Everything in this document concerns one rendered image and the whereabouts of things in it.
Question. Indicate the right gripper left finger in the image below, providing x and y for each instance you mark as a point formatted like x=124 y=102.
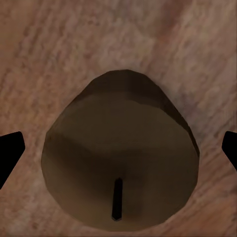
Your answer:
x=12 y=147

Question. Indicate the pillar candle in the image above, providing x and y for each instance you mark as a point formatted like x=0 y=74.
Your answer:
x=120 y=157

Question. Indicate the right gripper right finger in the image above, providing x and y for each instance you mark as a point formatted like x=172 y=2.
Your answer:
x=229 y=146

